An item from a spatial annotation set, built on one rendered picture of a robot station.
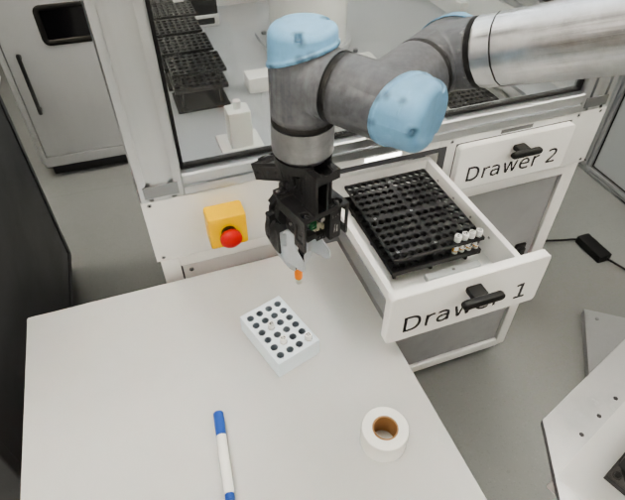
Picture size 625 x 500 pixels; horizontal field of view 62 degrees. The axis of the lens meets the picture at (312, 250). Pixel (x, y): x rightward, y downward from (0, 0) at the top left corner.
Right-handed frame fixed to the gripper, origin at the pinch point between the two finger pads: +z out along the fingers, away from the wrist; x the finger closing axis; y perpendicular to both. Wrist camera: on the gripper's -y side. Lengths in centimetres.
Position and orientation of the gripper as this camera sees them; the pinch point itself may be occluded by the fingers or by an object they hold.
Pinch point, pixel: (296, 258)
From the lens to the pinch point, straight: 78.8
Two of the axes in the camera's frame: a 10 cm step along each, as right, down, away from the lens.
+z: -0.1, 7.2, 7.0
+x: 8.1, -4.1, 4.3
